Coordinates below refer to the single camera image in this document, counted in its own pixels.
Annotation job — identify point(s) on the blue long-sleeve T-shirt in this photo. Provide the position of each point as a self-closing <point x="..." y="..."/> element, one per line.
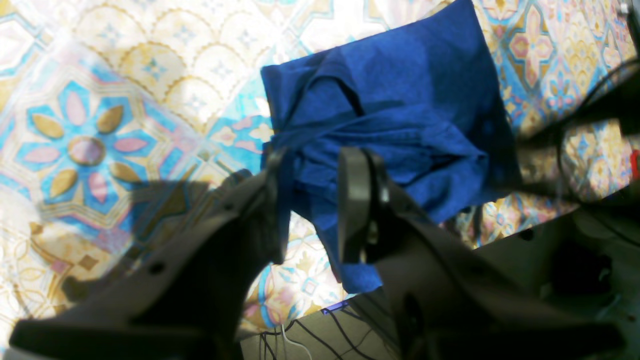
<point x="425" y="97"/>

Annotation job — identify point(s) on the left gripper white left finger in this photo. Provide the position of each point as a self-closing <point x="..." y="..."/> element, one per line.
<point x="186" y="301"/>

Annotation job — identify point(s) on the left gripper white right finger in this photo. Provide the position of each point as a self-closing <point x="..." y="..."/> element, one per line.
<point x="448" y="303"/>

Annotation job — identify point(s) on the patterned tile tablecloth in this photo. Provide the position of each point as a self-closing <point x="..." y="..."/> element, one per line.
<point x="98" y="96"/>

